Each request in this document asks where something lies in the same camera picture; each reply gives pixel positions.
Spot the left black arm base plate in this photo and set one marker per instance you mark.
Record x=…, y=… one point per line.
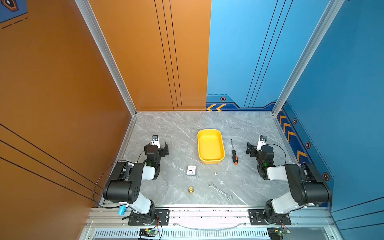
x=150, y=219

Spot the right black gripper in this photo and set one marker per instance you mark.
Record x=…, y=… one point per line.
x=252, y=149

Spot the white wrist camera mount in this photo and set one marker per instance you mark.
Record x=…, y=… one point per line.
x=155, y=141
x=261, y=142

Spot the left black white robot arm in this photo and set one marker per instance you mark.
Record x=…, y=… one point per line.
x=124, y=185

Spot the left green circuit board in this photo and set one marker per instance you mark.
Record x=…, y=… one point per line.
x=148, y=234

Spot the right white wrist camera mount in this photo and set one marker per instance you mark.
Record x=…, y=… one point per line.
x=261, y=142

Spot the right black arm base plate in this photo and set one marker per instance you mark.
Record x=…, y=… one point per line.
x=259, y=217

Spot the aluminium front frame rail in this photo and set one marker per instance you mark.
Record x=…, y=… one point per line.
x=211, y=223

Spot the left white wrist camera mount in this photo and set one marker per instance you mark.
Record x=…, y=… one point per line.
x=155, y=141

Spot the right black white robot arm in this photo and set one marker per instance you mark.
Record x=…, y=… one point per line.
x=306, y=185

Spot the silver open-end wrench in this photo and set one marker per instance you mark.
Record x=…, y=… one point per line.
x=211, y=185

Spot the small white alarm clock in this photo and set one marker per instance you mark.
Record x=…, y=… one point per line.
x=191, y=170

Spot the yellow plastic bin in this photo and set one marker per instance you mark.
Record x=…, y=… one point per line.
x=210, y=146

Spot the green circuit board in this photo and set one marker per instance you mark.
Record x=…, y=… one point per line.
x=148, y=234
x=278, y=234

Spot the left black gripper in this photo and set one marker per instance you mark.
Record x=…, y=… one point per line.
x=162, y=150

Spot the blue cylindrical cap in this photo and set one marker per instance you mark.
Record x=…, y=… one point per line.
x=122, y=210

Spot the black orange handled screwdriver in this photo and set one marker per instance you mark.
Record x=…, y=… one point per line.
x=234, y=154

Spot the right green circuit board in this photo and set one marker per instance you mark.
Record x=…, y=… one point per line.
x=278, y=234

